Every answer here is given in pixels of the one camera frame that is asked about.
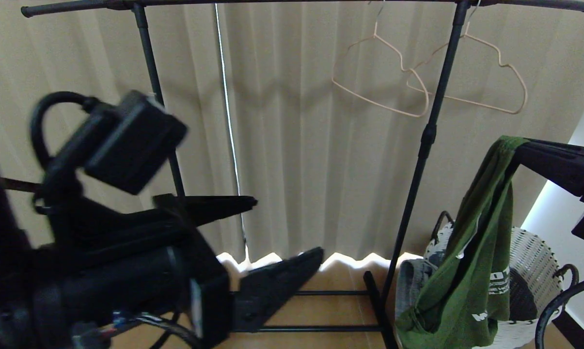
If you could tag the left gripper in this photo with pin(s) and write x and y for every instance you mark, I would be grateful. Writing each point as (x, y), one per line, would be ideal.
(127, 286)

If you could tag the green printed shirt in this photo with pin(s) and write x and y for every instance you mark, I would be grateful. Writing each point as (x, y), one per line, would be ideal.
(466, 291)

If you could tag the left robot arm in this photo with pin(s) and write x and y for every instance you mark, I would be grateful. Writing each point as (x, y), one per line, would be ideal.
(6, 300)

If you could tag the white laundry basket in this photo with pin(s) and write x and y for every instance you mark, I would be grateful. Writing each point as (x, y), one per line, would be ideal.
(534, 261)

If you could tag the pink clothes hanger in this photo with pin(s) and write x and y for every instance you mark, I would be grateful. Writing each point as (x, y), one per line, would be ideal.
(525, 94)
(375, 29)

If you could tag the black clothes rack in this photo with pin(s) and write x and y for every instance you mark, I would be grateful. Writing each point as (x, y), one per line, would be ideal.
(427, 135)

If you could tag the beige curtain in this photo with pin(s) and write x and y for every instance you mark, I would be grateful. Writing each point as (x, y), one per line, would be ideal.
(311, 145)

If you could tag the pale grey shorts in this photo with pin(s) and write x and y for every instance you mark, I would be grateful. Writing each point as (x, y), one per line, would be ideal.
(413, 286)

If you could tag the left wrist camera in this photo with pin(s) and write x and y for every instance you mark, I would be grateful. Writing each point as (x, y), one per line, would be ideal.
(132, 140)

